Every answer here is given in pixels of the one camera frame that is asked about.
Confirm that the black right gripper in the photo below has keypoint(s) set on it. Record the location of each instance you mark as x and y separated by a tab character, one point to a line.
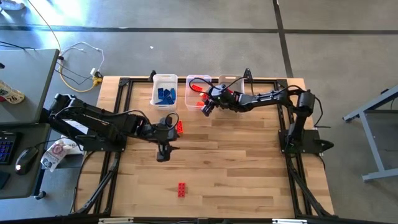
228	101

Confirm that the red toy brick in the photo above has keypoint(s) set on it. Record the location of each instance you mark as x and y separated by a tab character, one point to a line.
230	91
182	189

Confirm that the silver aluminium bar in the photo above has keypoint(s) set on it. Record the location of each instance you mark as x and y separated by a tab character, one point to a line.
289	221
115	220

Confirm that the white power plug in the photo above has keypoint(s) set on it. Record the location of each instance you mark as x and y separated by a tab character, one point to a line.
93	72

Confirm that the orange toy brick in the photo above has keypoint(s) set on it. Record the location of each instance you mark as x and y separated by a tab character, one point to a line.
196	88
180	127
200	103

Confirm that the grey metal table frame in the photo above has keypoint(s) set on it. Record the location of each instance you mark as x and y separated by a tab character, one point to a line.
371	140

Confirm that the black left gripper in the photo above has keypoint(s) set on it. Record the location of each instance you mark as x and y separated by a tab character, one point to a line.
164	132

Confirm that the white printed bag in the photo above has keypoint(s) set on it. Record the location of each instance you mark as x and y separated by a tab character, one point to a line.
54	154

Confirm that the black table frame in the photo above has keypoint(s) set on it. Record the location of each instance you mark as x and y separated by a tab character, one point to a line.
140	81

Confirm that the white plastic bin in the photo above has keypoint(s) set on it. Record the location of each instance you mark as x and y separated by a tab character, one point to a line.
164	80

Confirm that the blue toy brick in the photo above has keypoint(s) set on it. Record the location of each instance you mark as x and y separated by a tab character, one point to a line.
168	93
160	102
161	92
169	101
173	94

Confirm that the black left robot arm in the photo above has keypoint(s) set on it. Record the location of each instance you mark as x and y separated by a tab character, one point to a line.
93	119

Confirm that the numbered paper tag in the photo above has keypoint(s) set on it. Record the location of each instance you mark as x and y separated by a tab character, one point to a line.
12	96

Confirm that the person's shoe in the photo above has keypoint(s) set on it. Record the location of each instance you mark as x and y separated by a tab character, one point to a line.
12	4

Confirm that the dark grey desk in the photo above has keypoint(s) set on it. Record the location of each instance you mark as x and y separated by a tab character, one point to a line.
18	186

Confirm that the black keyboard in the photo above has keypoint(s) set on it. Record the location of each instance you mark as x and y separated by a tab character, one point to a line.
6	149

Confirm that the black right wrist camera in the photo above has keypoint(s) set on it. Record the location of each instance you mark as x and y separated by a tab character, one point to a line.
217	91

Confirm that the clear plastic bin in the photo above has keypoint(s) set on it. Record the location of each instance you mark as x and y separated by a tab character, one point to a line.
190	99

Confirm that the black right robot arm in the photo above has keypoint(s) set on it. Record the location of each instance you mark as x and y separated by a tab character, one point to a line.
270	98

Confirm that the black computer mouse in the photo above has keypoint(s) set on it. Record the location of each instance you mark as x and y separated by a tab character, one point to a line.
26	160

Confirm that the beige plastic bin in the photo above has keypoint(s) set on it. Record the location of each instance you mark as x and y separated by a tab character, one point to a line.
231	80

